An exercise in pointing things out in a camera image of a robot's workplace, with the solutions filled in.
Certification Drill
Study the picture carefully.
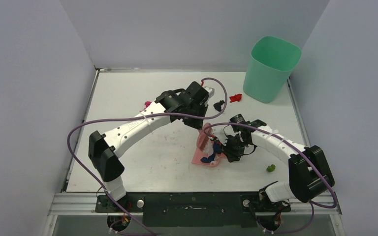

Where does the long dark blue paper scrap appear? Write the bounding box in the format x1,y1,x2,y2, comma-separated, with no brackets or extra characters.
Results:
200,142,222,164

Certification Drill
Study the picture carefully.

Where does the pink plastic dustpan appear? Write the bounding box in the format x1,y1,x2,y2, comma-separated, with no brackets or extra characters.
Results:
191,143,227,168

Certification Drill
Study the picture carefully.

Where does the pink hand brush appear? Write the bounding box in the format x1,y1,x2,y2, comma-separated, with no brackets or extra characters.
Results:
196,122,213,153

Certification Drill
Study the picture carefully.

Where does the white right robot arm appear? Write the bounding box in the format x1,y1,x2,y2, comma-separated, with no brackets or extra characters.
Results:
222,114,335,211

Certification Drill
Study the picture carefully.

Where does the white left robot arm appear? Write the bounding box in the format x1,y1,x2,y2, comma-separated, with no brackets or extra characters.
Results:
88,82,214,212

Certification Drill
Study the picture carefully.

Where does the black paper scrap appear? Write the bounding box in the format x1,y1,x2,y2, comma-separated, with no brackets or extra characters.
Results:
213,100,225,112

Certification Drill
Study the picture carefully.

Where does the green paper scrap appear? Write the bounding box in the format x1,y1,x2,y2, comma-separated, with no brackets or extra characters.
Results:
266,164,276,173

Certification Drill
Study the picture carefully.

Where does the magenta paper scrap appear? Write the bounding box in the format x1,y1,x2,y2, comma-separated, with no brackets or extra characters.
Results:
144,101,152,110

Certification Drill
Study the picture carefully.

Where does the red paper scrap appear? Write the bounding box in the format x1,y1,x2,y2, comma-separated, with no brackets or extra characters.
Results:
229,93,243,103

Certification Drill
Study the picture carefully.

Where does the green plastic waste bin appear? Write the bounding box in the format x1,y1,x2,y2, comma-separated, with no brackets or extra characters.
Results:
243,36,302,103

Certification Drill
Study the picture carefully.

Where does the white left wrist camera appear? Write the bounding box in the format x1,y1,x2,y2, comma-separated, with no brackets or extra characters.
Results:
203,86,215,98

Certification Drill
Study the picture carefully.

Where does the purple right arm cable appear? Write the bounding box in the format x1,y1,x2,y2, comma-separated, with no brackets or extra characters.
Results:
203,122,338,235

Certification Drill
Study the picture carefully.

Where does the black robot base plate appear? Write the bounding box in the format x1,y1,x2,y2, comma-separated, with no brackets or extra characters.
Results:
95,192,291,228

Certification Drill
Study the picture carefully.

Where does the aluminium frame rail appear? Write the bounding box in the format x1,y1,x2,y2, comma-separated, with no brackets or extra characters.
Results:
48,192,342,216

